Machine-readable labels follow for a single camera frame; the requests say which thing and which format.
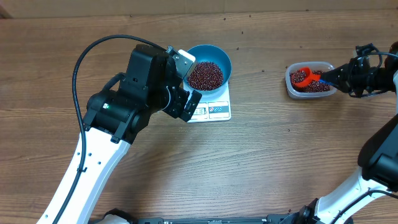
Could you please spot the red beans in container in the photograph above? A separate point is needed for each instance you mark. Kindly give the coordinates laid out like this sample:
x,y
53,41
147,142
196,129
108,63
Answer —
x,y
314,87

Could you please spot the red scoop blue handle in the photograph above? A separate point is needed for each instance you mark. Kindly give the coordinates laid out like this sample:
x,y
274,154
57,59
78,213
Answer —
x,y
308,77

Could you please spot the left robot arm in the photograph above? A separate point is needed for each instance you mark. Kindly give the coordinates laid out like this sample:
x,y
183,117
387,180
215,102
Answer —
x,y
113,118

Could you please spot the blue bowl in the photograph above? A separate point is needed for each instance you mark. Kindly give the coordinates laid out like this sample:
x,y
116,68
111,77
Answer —
x,y
211,53

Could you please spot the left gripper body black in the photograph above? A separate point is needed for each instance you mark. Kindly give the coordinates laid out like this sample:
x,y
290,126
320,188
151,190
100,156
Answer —
x,y
173,104

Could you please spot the white digital kitchen scale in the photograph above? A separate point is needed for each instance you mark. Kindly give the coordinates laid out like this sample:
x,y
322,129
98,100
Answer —
x,y
214,106

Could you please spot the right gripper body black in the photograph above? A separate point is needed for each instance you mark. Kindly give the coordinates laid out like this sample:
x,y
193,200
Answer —
x,y
352,76

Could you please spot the clear plastic bean container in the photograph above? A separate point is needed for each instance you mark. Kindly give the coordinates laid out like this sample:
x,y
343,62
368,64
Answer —
x,y
323,66

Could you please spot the red beans in bowl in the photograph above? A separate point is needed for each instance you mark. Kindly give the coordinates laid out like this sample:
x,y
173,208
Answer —
x,y
206,76

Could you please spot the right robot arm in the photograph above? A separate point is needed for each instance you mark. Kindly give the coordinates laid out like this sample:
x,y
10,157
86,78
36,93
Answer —
x,y
376,175

